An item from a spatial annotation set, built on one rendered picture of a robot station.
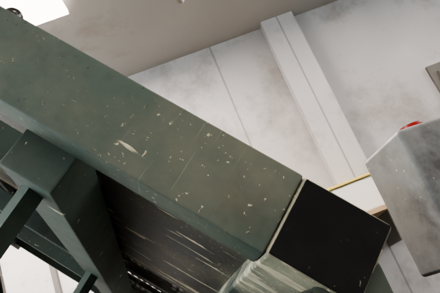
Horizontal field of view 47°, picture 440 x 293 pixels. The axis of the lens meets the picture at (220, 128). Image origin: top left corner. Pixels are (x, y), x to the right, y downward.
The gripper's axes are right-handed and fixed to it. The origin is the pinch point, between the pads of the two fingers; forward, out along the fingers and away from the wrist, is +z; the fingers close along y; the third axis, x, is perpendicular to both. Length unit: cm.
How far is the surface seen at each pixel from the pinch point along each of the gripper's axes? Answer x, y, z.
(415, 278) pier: -321, -19, -21
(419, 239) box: 8, -67, 59
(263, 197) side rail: 27, -52, 63
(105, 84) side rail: 39, -32, 56
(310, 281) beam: 22, -58, 71
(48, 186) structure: 35, -27, 69
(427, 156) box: 17, -67, 51
